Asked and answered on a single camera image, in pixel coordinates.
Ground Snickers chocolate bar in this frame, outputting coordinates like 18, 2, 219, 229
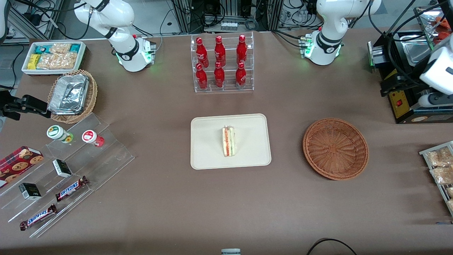
55, 176, 89, 202
19, 204, 58, 231

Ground red Coca-Cola bottle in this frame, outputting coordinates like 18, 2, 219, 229
214, 35, 226, 67
236, 34, 248, 66
214, 62, 225, 88
196, 63, 208, 90
235, 62, 247, 88
196, 37, 209, 68

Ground clear acrylic stepped shelf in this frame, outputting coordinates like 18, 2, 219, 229
0, 113, 136, 238

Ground black metal appliance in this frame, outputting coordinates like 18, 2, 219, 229
367, 30, 453, 124

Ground light wicker basket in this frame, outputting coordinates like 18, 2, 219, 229
47, 69, 98, 124

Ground small black carton box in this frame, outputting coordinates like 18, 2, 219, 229
19, 183, 42, 201
52, 159, 72, 178

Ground white rectangular snack bin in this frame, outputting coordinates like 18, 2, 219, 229
21, 41, 86, 76

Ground triangular sandwich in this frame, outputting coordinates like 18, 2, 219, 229
222, 126, 236, 157

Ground red plaid cookie box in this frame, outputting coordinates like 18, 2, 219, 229
0, 146, 44, 188

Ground silver foil packets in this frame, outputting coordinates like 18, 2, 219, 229
48, 74, 90, 115

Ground tray with wrapped pastries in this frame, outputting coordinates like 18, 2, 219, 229
419, 141, 453, 216

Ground orange plastic item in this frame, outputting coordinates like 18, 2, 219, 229
434, 16, 453, 36

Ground red lid yogurt cup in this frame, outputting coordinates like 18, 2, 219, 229
82, 130, 105, 147

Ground cream rectangular serving tray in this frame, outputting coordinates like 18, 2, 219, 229
190, 113, 272, 170

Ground black cable loop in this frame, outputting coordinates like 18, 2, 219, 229
306, 238, 358, 255

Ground green lid yogurt cup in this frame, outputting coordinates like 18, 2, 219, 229
47, 125, 74, 144

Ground clear cracker pack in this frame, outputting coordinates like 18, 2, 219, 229
57, 52, 78, 69
36, 54, 59, 70
50, 43, 72, 55

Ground clear acrylic bottle rack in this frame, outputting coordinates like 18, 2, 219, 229
190, 31, 254, 93

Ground brown round wicker basket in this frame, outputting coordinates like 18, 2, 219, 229
303, 118, 369, 181

